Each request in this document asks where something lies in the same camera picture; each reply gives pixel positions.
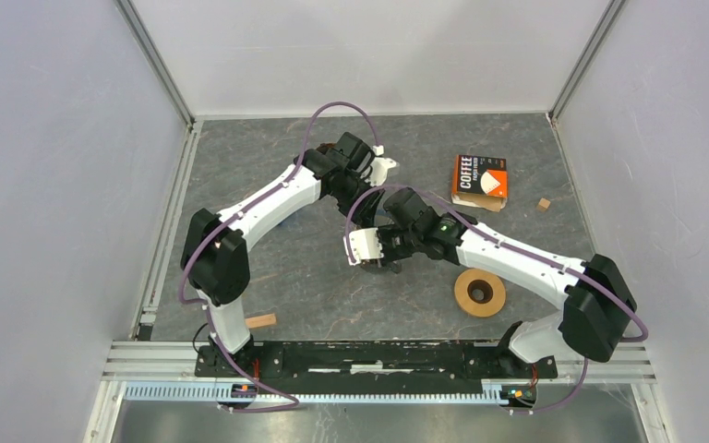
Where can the small wooden block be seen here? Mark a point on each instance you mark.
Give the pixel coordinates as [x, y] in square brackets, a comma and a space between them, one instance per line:
[262, 321]

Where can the blue ribbed dripper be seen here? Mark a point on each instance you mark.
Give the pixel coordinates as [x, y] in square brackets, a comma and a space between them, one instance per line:
[382, 217]

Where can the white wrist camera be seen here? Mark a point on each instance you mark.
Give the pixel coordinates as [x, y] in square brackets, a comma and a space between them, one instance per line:
[363, 246]
[380, 167]

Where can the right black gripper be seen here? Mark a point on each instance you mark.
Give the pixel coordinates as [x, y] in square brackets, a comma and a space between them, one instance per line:
[382, 233]

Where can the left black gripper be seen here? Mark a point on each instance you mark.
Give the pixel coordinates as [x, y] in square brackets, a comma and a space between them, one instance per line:
[364, 214]

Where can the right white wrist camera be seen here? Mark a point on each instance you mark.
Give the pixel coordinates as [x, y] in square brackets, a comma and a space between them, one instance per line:
[363, 246]

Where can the small wooden cube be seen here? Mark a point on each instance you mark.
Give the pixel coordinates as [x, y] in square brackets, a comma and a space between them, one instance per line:
[543, 205]

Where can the clear glass coffee server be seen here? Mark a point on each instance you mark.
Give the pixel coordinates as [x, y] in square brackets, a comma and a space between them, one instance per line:
[381, 267]

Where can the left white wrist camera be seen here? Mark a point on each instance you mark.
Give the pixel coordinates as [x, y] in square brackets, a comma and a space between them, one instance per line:
[380, 167]

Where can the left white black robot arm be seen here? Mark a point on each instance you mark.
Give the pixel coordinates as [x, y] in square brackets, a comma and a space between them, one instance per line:
[215, 257]

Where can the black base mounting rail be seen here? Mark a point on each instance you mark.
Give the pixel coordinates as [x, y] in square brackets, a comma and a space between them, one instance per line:
[374, 367]

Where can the orange black coffee filter box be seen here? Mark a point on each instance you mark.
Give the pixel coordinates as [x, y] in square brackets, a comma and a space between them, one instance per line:
[480, 182]

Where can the brown amber glass dripper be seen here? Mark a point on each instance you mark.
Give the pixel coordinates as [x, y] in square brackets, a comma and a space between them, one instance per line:
[325, 147]

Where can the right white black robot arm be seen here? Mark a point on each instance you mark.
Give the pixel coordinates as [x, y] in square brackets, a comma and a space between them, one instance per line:
[593, 301]

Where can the white toothed cable tray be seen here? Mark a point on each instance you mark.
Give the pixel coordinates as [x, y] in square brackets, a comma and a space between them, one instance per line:
[226, 392]

